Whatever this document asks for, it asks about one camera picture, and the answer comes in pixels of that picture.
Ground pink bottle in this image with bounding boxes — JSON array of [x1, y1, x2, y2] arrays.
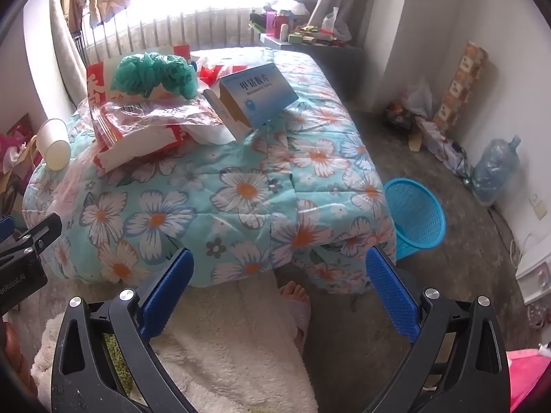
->
[[266, 9, 288, 39]]

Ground green plastic bag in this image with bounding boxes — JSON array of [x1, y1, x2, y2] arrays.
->
[[111, 52, 199, 99]]

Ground translucent disposable cup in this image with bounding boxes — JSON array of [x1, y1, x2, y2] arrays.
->
[[37, 118, 72, 169]]

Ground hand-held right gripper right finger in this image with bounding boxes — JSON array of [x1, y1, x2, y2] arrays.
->
[[364, 245, 511, 413]]

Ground white drawer unit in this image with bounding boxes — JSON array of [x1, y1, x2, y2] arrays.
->
[[514, 250, 551, 306]]

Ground pink cloth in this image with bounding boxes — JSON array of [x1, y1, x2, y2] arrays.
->
[[506, 348, 551, 413]]

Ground blue plastic wastebasket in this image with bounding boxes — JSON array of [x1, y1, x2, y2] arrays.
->
[[383, 177, 447, 261]]

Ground scattered printed papers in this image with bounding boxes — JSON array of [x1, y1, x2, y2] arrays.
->
[[415, 118, 463, 168]]

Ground crumpled translucent plastic bag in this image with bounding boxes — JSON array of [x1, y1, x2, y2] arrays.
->
[[402, 77, 433, 119]]

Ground person's foot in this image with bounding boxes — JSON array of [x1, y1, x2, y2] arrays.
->
[[278, 280, 311, 310]]

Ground white cable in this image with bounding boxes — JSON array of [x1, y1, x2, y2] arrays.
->
[[510, 232, 534, 267]]

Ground pink printed bag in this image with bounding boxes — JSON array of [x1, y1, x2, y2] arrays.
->
[[0, 114, 41, 207]]

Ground white fluffy blanket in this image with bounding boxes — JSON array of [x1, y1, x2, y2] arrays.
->
[[30, 273, 319, 413]]

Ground pile of small desk items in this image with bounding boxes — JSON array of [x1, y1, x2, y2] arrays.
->
[[288, 23, 358, 48]]

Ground white radiator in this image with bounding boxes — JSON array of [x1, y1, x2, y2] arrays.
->
[[86, 6, 268, 63]]

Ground blue and white medicine box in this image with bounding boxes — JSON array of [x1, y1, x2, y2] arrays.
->
[[202, 62, 299, 140]]

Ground beige cushion pad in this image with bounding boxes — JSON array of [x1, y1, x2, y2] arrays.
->
[[49, 0, 89, 99]]

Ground pink slipper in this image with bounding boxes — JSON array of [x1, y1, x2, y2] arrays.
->
[[284, 299, 311, 353]]

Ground large clear water jug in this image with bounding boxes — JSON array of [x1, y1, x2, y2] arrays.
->
[[471, 135, 522, 206]]

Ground grey curtain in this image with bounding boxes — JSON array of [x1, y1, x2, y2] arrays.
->
[[308, 0, 412, 46]]

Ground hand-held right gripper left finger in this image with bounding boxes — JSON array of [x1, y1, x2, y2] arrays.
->
[[51, 247, 199, 413]]

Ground dark snack bag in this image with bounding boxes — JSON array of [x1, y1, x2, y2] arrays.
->
[[385, 101, 416, 127]]

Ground red and white plastic bag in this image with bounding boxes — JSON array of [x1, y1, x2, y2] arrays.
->
[[86, 43, 242, 170]]

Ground floral turquoise quilt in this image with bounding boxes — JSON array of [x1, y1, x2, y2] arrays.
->
[[21, 47, 397, 295]]

